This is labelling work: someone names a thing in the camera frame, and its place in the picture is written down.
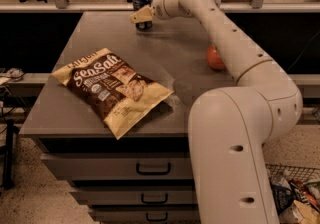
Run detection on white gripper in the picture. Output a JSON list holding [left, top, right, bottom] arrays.
[[129, 0, 183, 24]]

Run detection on yellow snack bag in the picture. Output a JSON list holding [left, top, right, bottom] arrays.
[[294, 201, 320, 224]]

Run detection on drawer black handle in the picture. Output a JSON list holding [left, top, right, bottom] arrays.
[[145, 213, 168, 222], [140, 193, 168, 205], [136, 163, 171, 176]]

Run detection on top drawer black handle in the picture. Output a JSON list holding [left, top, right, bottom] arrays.
[[136, 163, 171, 176]]

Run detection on black stand at left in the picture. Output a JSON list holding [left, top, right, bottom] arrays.
[[1, 119, 19, 189]]

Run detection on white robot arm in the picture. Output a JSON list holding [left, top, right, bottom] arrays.
[[130, 0, 303, 224]]

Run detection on red snack bag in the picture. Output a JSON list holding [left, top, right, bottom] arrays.
[[289, 179, 318, 209]]

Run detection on red apple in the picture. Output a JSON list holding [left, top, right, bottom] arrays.
[[206, 45, 225, 71]]

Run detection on grey drawer cabinet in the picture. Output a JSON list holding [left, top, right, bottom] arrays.
[[22, 12, 235, 224]]

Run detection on crumpled item on ledge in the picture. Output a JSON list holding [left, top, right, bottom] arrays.
[[5, 68, 24, 81]]

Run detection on blue pepsi can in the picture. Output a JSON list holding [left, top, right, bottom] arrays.
[[132, 0, 152, 31]]

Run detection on middle drawer black handle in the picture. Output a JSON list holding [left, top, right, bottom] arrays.
[[140, 193, 168, 205]]

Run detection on wire basket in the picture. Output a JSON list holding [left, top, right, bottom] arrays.
[[265, 163, 320, 224]]

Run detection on sea salt chips bag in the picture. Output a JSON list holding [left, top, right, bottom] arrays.
[[51, 48, 173, 139]]

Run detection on dark blue snack bag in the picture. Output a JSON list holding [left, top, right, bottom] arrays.
[[271, 184, 295, 214]]

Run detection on bottom drawer black handle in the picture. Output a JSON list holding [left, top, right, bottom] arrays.
[[145, 213, 168, 222]]

